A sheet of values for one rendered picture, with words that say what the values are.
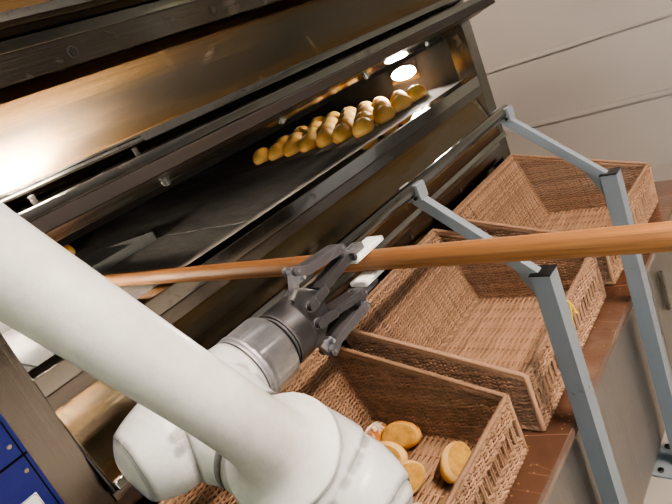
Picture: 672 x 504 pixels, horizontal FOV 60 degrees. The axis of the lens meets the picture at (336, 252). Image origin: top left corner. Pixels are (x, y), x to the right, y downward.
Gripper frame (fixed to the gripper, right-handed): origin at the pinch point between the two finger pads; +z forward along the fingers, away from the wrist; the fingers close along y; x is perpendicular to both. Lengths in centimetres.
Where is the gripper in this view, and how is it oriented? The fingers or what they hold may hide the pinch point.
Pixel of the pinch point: (367, 260)
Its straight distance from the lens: 82.3
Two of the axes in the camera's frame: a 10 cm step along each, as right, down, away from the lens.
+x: 7.2, -0.7, -6.9
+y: 3.8, 8.7, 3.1
